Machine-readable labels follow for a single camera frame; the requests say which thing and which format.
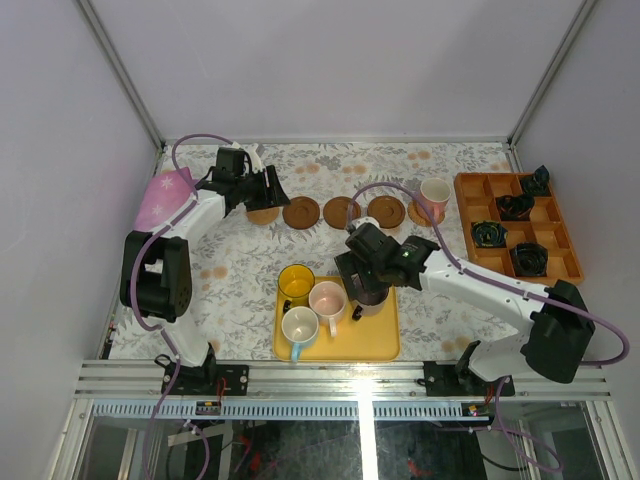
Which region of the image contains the woven rattan coaster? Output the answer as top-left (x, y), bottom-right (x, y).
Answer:
top-left (407, 200), bottom-right (447, 227)
top-left (246, 207), bottom-right (280, 226)

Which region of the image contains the brown wooden coaster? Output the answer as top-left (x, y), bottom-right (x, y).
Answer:
top-left (323, 196), bottom-right (351, 230)
top-left (282, 196), bottom-right (320, 230)
top-left (367, 195), bottom-right (406, 229)

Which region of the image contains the purple black-handled mug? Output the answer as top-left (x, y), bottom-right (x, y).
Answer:
top-left (351, 284), bottom-right (389, 321)

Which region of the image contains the salmon pink mug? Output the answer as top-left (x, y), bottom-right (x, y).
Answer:
top-left (417, 178), bottom-right (451, 224)

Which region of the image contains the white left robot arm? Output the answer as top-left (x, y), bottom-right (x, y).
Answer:
top-left (120, 142), bottom-right (290, 395)

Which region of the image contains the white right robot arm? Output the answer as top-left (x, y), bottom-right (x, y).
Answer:
top-left (334, 222), bottom-right (595, 395)

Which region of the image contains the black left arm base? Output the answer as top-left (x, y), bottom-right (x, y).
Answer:
top-left (154, 349), bottom-right (250, 397)

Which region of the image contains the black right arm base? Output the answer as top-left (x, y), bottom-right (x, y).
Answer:
top-left (419, 342), bottom-right (500, 397)

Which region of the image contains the light pink mug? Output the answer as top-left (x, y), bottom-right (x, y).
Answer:
top-left (309, 281), bottom-right (348, 338)

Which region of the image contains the yellow glass mug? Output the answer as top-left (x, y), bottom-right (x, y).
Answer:
top-left (278, 264), bottom-right (315, 314)

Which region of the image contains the pink star-patterned cloth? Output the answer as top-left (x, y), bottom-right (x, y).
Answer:
top-left (133, 167), bottom-right (193, 232)

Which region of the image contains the yellow plastic tray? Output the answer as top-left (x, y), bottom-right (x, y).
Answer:
top-left (273, 276), bottom-right (401, 363)

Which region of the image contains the blue yellow-patterned rolled tie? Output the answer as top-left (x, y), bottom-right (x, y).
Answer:
top-left (471, 221), bottom-right (508, 248)

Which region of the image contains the orange wooden divided tray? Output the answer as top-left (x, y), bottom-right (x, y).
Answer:
top-left (454, 170), bottom-right (584, 286)

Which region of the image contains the dark orange-patterned rolled tie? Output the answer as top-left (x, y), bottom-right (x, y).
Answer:
top-left (495, 194), bottom-right (535, 221)

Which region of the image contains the dark blue rolled tie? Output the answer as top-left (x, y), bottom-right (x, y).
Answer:
top-left (509, 242), bottom-right (549, 277)

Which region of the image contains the dark green rolled tie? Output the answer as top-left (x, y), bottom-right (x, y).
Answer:
top-left (520, 165), bottom-right (551, 197)

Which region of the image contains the white blue-handled mug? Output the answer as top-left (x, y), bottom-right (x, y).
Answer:
top-left (281, 306), bottom-right (319, 363)

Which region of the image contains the aluminium frame rail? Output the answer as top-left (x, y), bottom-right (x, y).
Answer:
top-left (74, 360), bottom-right (612, 402)

